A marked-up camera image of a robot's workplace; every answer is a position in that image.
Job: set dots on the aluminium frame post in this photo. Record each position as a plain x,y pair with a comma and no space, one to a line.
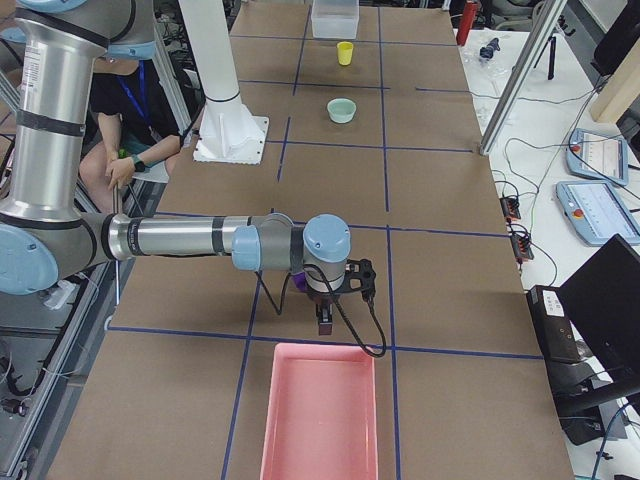
542,29

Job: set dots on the near teach pendant tablet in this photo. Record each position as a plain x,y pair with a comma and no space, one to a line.
596,211

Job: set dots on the clear plastic storage box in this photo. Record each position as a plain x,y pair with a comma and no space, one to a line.
335,19

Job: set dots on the purple cloth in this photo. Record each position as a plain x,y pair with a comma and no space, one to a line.
300,282

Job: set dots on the pink plastic bin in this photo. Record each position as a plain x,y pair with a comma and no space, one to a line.
321,421

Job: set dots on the teach pendant tablet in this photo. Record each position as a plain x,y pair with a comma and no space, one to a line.
596,211
596,156

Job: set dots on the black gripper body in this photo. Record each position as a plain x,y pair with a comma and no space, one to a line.
321,298

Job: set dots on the seated person in black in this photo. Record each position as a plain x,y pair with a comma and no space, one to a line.
138,129

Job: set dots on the black camera tripod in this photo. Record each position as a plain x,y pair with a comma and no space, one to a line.
551,58

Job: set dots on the black computer monitor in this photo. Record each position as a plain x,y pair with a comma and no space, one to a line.
601,299

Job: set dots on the mint green bowl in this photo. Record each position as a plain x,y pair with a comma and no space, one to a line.
341,110

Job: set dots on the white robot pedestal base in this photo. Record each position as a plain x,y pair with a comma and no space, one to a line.
228,132

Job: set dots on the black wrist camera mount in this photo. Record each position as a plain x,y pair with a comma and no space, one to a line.
359,278

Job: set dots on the far teach pendant tablet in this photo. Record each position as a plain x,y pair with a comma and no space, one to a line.
596,156

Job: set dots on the yellow plastic cup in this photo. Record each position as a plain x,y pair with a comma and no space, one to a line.
344,51

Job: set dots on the black box device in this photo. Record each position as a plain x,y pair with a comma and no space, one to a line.
553,328

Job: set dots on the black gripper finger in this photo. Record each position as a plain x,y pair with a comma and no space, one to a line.
325,320

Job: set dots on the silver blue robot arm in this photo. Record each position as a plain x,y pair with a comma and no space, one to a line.
44,238

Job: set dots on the folded dark blue umbrella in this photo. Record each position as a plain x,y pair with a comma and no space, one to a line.
488,51

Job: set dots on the red cylinder bottle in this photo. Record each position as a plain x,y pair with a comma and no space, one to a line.
466,22

